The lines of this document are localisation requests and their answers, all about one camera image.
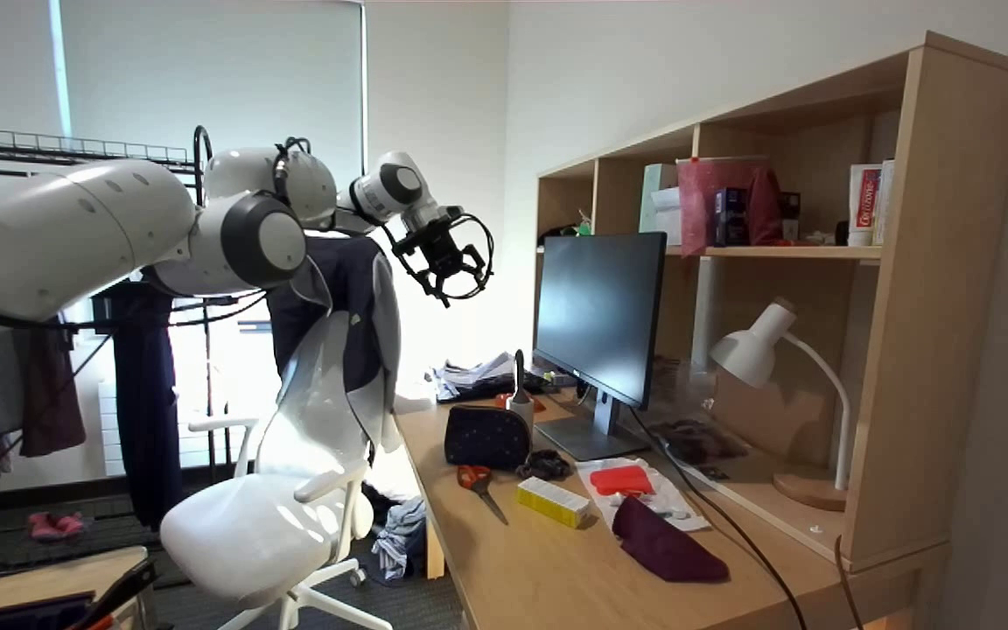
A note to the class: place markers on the maroon pouch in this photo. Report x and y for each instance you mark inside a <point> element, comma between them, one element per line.
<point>661,547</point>

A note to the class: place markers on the white desk lamp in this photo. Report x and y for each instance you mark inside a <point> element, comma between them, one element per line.
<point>751,360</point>

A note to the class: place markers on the pink box on shelf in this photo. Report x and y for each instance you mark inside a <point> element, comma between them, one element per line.
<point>730,201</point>

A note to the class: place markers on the wooden shelf hutch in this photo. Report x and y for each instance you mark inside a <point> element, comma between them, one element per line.
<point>861,464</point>

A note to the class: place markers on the dark navy hanging garment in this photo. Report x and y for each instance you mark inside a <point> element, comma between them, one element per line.
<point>144,402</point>

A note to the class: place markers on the red item in plastic bag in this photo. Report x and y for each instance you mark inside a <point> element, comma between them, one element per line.
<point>609,482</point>

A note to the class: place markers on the orange handled scissors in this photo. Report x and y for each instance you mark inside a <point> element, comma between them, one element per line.
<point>478,482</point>

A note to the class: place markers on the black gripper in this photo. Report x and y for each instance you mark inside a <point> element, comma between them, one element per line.
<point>448,257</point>

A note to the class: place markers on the dark jacket on chair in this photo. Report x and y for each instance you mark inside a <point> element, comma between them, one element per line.
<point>348,274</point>

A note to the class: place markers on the white red box on shelf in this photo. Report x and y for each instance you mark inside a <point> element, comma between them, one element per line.
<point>866,201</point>

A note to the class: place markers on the black clothes rack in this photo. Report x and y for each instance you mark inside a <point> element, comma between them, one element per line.
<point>86,153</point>

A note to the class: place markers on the dark blue dotted bag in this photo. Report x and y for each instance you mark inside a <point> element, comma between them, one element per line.
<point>485,437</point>

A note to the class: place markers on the white office chair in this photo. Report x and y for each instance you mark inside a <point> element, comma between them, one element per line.
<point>286,523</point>

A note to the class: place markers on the black scrunchie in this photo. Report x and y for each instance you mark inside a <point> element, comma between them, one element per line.
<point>546,464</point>

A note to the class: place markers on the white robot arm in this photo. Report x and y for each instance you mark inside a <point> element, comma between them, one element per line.
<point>256,208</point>

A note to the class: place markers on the grey hanging garment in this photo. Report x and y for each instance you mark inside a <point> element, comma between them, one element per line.
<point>38,390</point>

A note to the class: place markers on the pile of clothes on desk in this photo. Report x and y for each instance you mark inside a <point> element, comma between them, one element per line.
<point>489,381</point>

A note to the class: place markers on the pink slippers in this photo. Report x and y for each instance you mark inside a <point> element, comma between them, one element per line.
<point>55,528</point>

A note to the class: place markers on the yellow white box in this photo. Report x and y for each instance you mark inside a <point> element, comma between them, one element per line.
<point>556,502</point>

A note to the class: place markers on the black computer monitor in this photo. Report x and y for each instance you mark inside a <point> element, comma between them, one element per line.
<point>595,325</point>

